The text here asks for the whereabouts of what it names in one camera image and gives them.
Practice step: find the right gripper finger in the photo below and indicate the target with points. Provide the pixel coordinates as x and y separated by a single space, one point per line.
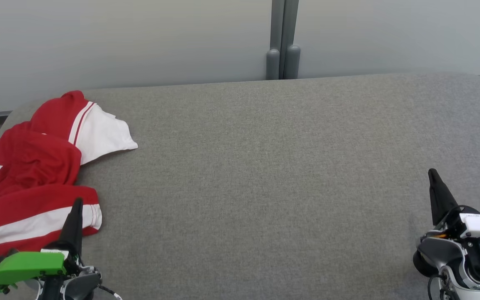
440 200

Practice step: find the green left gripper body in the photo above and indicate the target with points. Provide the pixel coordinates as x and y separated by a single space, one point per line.
27 264

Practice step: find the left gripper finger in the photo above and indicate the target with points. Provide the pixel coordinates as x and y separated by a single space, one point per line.
73 229

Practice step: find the red shorts with white stripe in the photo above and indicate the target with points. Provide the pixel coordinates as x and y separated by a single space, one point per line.
36 200

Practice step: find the red white sports jersey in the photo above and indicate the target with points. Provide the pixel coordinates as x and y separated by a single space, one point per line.
52 112

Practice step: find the grey partition post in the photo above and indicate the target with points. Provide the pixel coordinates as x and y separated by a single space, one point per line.
273 62
292 62

